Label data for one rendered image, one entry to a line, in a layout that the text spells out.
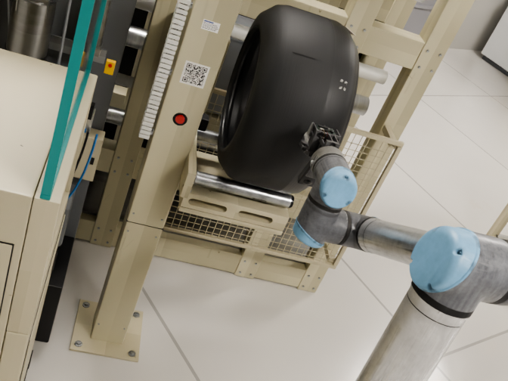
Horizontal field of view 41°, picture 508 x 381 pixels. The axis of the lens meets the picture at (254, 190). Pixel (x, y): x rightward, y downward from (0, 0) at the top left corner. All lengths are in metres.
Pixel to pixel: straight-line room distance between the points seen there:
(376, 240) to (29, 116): 0.83
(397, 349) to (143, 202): 1.28
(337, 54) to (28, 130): 0.94
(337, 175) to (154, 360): 1.44
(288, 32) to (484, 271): 1.05
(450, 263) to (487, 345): 2.67
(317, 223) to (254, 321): 1.51
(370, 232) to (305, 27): 0.68
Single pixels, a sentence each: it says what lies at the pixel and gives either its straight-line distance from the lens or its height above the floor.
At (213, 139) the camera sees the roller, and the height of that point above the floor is 0.91.
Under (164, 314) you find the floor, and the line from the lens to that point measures 2.97.
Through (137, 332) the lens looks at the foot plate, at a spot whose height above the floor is 0.01.
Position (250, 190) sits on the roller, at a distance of 2.19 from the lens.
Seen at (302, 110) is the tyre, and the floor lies 1.29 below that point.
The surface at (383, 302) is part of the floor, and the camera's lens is 3.61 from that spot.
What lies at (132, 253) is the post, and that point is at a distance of 2.46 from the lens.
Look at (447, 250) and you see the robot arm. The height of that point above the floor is 1.52.
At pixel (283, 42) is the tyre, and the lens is 1.96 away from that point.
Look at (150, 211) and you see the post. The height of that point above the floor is 0.68.
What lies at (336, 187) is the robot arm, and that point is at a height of 1.31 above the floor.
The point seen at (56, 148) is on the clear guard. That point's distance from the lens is 1.24.
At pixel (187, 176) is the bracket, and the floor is 0.93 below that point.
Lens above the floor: 2.08
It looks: 32 degrees down
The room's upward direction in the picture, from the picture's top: 23 degrees clockwise
